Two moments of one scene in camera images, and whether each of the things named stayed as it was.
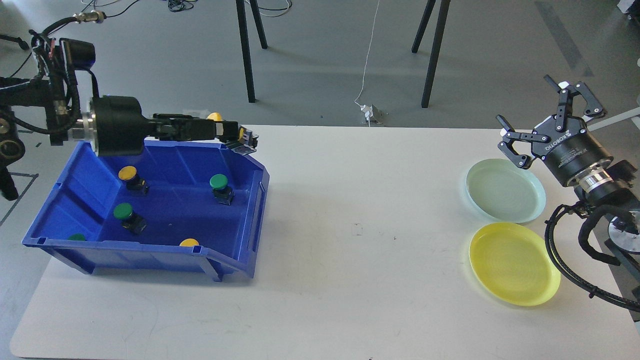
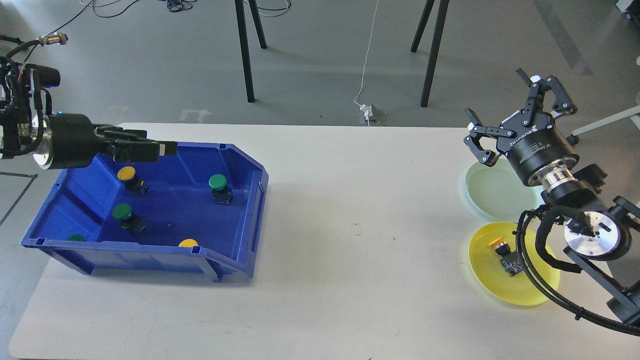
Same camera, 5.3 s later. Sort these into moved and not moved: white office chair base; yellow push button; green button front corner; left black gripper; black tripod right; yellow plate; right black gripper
Moved: right black gripper; yellow push button; left black gripper
Not moved: yellow plate; green button front corner; white office chair base; black tripod right
